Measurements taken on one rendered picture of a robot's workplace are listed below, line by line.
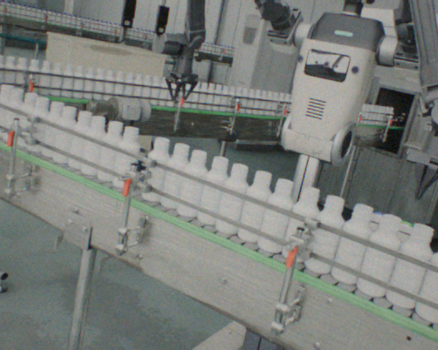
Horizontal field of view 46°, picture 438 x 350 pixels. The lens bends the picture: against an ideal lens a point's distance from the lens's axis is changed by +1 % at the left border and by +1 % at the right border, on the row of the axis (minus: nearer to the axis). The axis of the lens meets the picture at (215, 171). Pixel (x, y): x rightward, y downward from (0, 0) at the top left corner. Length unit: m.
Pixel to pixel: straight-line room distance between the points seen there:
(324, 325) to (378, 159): 3.95
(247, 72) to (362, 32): 5.58
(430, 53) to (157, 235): 0.77
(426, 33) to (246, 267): 0.66
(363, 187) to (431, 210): 0.68
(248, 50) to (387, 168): 3.15
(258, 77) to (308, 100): 5.59
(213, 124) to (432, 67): 2.22
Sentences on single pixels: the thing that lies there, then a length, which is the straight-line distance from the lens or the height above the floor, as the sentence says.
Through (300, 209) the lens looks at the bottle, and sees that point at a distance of 1.12.
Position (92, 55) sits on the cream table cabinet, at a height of 1.06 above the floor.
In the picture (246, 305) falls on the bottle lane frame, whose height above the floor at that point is 0.87.
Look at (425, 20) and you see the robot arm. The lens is 1.28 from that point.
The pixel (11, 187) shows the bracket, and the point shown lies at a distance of 1.62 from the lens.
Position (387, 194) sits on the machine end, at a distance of 4.97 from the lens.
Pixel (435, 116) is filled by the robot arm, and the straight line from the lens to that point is 1.21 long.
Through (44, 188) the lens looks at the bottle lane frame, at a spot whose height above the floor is 0.92.
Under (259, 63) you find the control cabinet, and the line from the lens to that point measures 7.29.
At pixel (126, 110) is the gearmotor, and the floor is 0.99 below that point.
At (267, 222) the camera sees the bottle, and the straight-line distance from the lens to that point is 1.16.
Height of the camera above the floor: 1.43
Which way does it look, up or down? 14 degrees down
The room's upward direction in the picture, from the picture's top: 12 degrees clockwise
